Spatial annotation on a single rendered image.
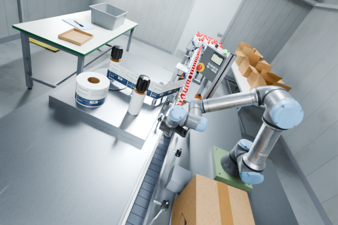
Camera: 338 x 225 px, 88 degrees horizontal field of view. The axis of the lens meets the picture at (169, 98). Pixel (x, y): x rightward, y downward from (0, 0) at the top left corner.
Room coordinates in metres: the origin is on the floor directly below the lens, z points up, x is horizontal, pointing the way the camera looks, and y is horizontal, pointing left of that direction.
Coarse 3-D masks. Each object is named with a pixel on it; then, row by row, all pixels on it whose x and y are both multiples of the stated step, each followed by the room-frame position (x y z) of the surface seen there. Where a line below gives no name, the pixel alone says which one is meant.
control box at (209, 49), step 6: (210, 48) 1.12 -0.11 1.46; (204, 54) 1.14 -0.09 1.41; (210, 54) 1.11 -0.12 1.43; (222, 54) 1.08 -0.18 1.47; (204, 60) 1.12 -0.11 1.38; (210, 60) 1.10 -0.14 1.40; (204, 66) 1.11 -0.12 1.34; (216, 66) 1.07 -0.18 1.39; (204, 72) 1.10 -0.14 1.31; (210, 72) 1.08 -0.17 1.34; (210, 78) 1.06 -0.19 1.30
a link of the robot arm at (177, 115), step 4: (172, 108) 0.68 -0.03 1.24; (176, 108) 0.68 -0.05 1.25; (180, 108) 0.69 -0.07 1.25; (184, 108) 0.70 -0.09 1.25; (172, 112) 0.66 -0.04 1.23; (176, 112) 0.66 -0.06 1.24; (180, 112) 0.67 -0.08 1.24; (184, 112) 0.68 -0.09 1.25; (168, 116) 0.68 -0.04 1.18; (172, 116) 0.65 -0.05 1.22; (176, 116) 0.65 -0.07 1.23; (180, 116) 0.66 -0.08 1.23; (184, 116) 0.67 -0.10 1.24; (168, 120) 0.69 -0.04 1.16; (172, 120) 0.66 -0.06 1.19; (176, 120) 0.65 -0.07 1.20; (180, 120) 0.66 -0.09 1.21; (184, 120) 0.67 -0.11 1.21; (172, 124) 0.69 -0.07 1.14; (176, 124) 0.69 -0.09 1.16; (180, 124) 0.67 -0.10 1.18
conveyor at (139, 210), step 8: (160, 144) 0.78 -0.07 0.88; (168, 144) 0.81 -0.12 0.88; (160, 152) 0.72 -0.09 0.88; (152, 160) 0.64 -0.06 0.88; (160, 160) 0.67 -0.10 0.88; (152, 168) 0.60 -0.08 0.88; (160, 168) 0.62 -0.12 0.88; (144, 176) 0.53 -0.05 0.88; (152, 176) 0.55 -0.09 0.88; (144, 184) 0.49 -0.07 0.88; (152, 184) 0.51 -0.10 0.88; (144, 192) 0.46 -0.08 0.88; (152, 192) 0.47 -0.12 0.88; (136, 200) 0.41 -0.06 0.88; (144, 200) 0.42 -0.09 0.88; (136, 208) 0.38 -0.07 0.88; (144, 208) 0.39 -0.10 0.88; (128, 216) 0.34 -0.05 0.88; (136, 216) 0.35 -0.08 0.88; (144, 216) 0.36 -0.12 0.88; (128, 224) 0.31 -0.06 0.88; (136, 224) 0.32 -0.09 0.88
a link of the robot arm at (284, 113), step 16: (272, 96) 0.76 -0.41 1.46; (288, 96) 0.74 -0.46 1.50; (272, 112) 0.68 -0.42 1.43; (288, 112) 0.67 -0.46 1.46; (272, 128) 0.69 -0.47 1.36; (288, 128) 0.66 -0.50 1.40; (256, 144) 0.72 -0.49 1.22; (272, 144) 0.69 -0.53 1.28; (240, 160) 0.76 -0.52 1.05; (256, 160) 0.69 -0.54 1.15; (240, 176) 0.68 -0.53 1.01; (256, 176) 0.67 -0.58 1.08
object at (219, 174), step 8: (216, 152) 0.94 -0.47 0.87; (224, 152) 0.97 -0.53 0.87; (216, 160) 0.86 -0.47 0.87; (216, 168) 0.80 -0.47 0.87; (216, 176) 0.74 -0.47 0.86; (224, 176) 0.76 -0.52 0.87; (232, 176) 0.79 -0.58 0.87; (232, 184) 0.75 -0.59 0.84; (240, 184) 0.76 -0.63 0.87; (248, 184) 0.78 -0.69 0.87
